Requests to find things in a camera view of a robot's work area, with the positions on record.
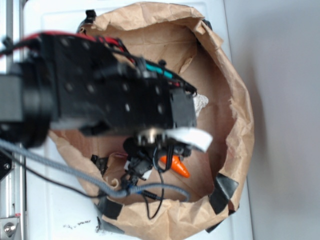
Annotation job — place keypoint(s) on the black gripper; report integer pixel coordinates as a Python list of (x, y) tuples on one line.
[(151, 149)]

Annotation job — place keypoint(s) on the orange toy carrot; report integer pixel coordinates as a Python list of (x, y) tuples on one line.
[(178, 167)]

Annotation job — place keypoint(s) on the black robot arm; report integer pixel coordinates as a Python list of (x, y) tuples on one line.
[(94, 85)]

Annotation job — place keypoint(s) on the crumpled white paper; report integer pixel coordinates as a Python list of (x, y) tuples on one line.
[(200, 101)]

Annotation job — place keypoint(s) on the brown paper bag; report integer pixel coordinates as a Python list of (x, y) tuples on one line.
[(179, 35)]

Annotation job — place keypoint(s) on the white label tag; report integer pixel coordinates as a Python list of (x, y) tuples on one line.
[(194, 137)]

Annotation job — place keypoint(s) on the black mounting plate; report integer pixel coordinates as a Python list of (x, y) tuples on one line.
[(6, 163)]

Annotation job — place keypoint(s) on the aluminium frame rail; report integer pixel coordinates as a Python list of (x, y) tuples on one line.
[(13, 220)]

